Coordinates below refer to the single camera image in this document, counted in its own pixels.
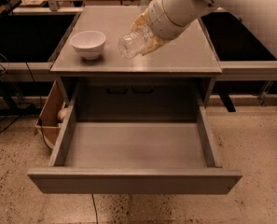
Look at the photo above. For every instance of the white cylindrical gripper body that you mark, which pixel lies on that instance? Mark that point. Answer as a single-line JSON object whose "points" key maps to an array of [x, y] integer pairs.
{"points": [[160, 20]]}

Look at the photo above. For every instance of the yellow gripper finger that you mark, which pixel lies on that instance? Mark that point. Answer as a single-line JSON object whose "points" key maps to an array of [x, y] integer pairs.
{"points": [[141, 22], [152, 44]]}

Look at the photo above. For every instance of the clear plastic water bottle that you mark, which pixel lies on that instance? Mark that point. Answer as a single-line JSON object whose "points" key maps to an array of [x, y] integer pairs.
{"points": [[134, 42]]}

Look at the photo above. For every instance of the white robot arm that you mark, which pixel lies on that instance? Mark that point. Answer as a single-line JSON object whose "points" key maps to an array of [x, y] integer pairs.
{"points": [[258, 16]]}

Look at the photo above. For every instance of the grey cabinet counter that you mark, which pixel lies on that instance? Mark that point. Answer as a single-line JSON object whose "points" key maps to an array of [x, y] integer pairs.
{"points": [[113, 59]]}

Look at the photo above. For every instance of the grey open top drawer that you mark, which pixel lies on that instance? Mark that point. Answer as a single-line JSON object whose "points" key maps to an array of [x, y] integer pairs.
{"points": [[135, 140]]}

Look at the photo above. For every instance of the white ceramic bowl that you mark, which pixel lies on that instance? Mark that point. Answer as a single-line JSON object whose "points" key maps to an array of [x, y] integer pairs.
{"points": [[88, 44]]}

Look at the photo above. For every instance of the brown cardboard box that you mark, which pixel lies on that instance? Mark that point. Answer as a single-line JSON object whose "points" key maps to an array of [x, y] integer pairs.
{"points": [[47, 123]]}

